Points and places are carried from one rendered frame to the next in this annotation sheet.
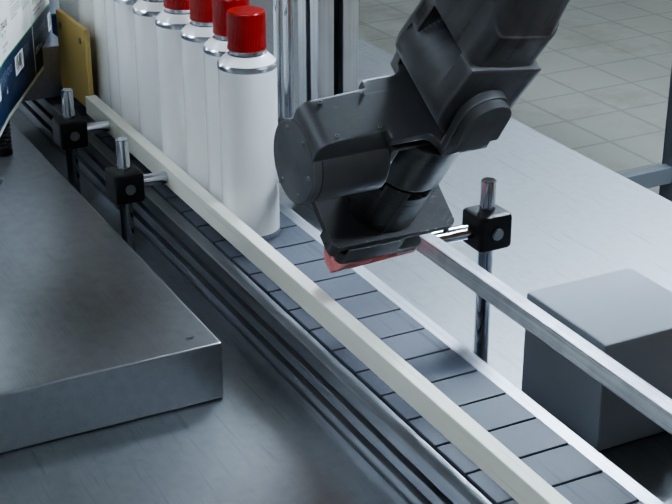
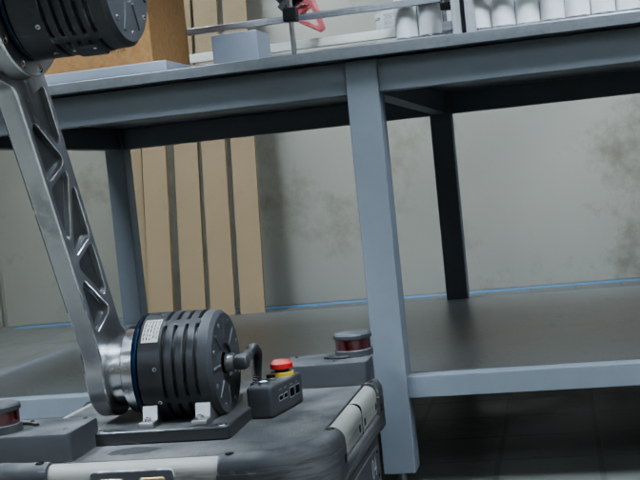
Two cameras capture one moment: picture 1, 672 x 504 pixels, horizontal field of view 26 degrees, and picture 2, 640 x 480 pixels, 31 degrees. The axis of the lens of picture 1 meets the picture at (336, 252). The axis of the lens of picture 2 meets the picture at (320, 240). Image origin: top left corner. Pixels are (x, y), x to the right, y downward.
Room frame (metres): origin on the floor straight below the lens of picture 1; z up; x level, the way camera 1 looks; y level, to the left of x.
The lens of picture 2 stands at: (2.67, -2.02, 0.60)
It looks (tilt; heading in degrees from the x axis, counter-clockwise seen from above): 3 degrees down; 130
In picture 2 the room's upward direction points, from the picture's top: 6 degrees counter-clockwise
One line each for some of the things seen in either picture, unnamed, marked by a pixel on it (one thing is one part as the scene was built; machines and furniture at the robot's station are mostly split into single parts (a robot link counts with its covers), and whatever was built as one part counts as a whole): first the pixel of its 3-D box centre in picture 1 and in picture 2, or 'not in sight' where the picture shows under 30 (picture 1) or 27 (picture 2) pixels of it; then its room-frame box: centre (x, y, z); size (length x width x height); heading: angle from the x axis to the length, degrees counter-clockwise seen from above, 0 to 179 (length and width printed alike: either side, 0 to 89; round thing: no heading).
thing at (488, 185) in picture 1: (462, 282); (294, 35); (1.03, -0.10, 0.91); 0.07 x 0.03 x 0.17; 117
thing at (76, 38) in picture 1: (74, 59); not in sight; (1.54, 0.29, 0.94); 0.10 x 0.01 x 0.09; 27
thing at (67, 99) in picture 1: (86, 143); not in sight; (1.41, 0.26, 0.89); 0.06 x 0.03 x 0.12; 117
